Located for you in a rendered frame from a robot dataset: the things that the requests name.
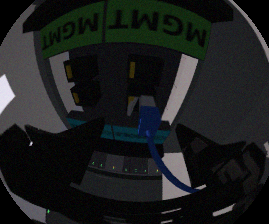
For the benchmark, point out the blue cable with plug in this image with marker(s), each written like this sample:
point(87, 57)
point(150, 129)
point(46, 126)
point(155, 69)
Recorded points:
point(148, 124)

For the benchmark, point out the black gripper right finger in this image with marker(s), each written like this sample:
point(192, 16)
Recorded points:
point(203, 157)

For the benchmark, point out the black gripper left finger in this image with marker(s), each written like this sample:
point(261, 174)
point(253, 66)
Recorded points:
point(72, 149)

